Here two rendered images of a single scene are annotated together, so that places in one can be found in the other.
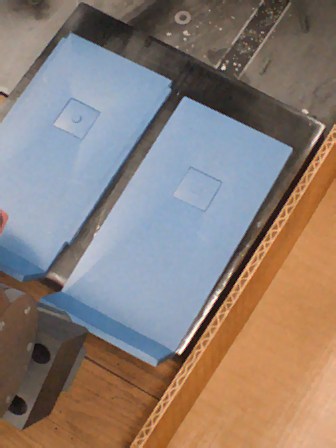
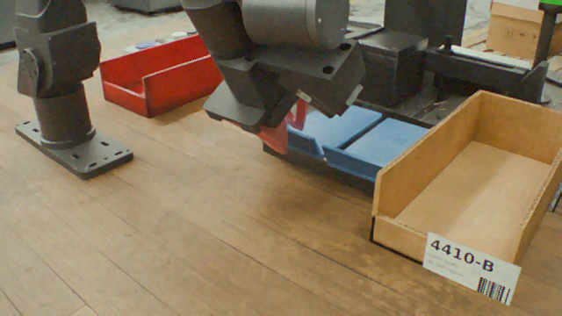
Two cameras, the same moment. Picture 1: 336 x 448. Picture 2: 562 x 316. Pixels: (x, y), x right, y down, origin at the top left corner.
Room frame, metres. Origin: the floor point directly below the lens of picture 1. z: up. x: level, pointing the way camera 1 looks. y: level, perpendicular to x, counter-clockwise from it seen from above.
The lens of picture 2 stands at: (-0.19, 0.08, 1.16)
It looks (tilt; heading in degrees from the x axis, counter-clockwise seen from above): 29 degrees down; 3
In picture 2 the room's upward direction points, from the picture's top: straight up
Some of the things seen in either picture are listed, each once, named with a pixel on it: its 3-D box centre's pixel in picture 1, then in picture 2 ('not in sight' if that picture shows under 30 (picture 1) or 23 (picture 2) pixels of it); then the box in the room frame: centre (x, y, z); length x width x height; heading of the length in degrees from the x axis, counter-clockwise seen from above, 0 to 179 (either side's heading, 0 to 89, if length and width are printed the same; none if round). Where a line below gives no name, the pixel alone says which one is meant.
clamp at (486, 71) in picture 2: not in sight; (470, 75); (0.45, -0.14, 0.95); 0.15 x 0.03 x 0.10; 54
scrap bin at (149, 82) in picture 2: not in sight; (189, 67); (0.51, 0.28, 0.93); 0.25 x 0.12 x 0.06; 144
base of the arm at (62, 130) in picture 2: not in sight; (63, 115); (0.30, 0.38, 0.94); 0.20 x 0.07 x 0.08; 54
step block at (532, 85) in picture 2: not in sight; (515, 89); (0.41, -0.20, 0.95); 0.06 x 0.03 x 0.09; 54
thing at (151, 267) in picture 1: (171, 223); (386, 140); (0.26, 0.00, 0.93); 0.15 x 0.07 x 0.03; 146
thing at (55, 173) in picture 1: (47, 149); (326, 118); (0.31, 0.06, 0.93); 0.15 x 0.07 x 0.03; 145
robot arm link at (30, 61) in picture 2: not in sight; (59, 64); (0.30, 0.37, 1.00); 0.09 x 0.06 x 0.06; 153
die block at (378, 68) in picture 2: not in sight; (353, 61); (0.53, 0.02, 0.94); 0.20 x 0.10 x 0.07; 54
